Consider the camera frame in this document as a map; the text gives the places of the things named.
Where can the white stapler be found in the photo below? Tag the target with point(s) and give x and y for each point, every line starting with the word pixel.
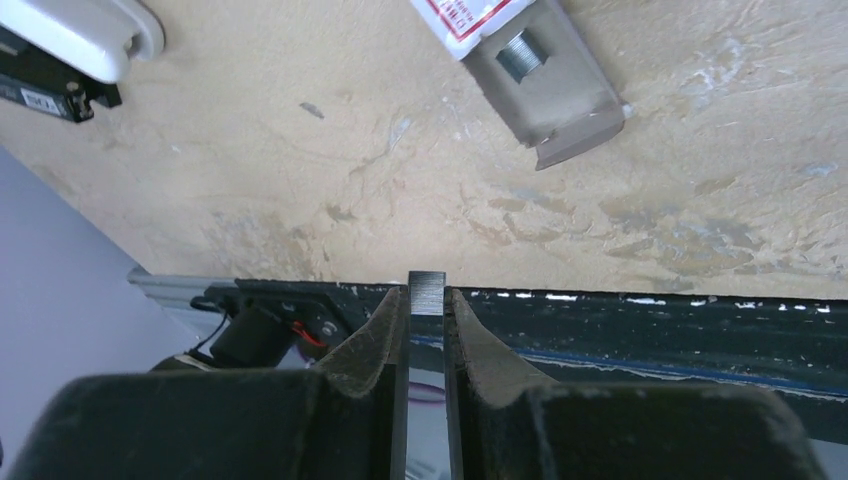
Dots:
pixel 97 38

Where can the black stapler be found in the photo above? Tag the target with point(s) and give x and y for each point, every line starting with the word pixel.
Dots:
pixel 33 78

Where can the staple strip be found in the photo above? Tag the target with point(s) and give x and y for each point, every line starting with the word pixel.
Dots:
pixel 521 55
pixel 426 293

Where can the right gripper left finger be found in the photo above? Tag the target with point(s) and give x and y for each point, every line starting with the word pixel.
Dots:
pixel 343 418

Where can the staple box with clear lid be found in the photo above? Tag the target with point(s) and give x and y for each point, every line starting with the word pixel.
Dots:
pixel 562 109

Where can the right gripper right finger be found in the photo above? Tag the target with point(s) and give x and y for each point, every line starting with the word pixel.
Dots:
pixel 509 420

